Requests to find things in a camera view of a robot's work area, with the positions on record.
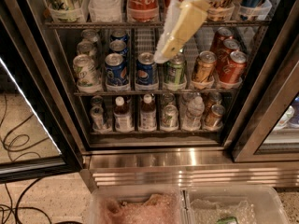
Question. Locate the left clear plastic bin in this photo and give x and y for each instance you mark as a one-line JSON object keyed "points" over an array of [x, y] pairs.
{"points": [[145, 204]]}

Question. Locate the right clear plastic bin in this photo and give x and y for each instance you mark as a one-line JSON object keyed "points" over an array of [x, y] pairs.
{"points": [[250, 204]]}

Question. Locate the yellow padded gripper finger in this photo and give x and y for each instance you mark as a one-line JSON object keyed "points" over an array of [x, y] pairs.
{"points": [[182, 21]]}

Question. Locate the open glass fridge door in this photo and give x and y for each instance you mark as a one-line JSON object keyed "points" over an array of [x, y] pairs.
{"points": [[35, 141]]}

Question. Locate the clear water bottle bottom shelf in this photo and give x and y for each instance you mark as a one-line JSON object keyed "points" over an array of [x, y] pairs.
{"points": [[193, 114]]}

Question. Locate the silver can bottom shelf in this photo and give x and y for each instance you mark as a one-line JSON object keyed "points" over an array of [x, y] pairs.
{"points": [[99, 117]]}

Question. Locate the left tea bottle white cap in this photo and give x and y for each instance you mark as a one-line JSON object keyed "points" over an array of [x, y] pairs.
{"points": [[123, 116]]}

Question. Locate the green can in bin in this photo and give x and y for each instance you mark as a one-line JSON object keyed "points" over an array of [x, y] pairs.
{"points": [[227, 220]]}

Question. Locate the pepsi can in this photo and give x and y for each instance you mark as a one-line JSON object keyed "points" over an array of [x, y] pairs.
{"points": [[116, 68], [146, 69]]}

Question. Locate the bronze can bottom shelf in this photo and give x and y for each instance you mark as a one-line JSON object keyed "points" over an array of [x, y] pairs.
{"points": [[214, 115]]}

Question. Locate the left coca-cola bottle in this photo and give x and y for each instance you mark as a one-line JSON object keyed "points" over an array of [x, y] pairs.
{"points": [[142, 10]]}

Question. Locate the gold black tall can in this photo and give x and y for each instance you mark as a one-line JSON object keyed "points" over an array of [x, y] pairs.
{"points": [[220, 6]]}

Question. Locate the tea bottle white cap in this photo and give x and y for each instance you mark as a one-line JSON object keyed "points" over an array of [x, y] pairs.
{"points": [[148, 114], [123, 116]]}

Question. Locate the green white can bottom shelf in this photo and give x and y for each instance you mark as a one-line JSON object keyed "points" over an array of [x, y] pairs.
{"points": [[170, 117]]}

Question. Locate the front left pepsi can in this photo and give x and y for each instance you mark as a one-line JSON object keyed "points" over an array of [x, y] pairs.
{"points": [[116, 68]]}

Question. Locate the right tea bottle white cap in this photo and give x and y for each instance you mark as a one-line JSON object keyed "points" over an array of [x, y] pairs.
{"points": [[148, 114]]}

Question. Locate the stainless steel fridge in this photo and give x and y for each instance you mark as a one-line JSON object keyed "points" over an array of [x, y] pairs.
{"points": [[235, 154]]}

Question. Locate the front orange soda can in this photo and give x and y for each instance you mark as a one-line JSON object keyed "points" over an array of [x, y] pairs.
{"points": [[234, 67]]}

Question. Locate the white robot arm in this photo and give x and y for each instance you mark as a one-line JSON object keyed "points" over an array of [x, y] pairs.
{"points": [[182, 21]]}

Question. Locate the gold soda can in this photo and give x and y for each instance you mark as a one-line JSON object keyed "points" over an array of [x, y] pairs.
{"points": [[204, 66]]}

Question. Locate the front right pepsi can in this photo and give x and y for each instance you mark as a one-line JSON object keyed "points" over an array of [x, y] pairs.
{"points": [[146, 69]]}

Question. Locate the front white green soda can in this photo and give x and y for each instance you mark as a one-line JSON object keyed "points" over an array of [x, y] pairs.
{"points": [[85, 70]]}

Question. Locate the clear plastic bin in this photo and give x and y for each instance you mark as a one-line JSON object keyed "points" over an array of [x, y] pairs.
{"points": [[145, 204], [250, 204]]}

